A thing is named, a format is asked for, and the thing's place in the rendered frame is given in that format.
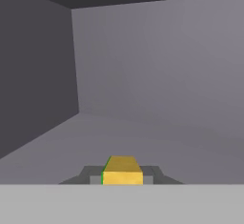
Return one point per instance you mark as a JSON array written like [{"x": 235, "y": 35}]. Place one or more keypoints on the grey cabinet interior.
[{"x": 133, "y": 75}]

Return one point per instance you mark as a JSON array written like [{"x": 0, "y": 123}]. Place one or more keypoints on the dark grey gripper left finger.
[{"x": 85, "y": 174}]

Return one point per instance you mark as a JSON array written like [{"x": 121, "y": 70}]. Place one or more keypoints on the yellow sponge with green side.
[{"x": 122, "y": 172}]

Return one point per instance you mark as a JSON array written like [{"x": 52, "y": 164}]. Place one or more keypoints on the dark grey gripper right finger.
[{"x": 154, "y": 174}]

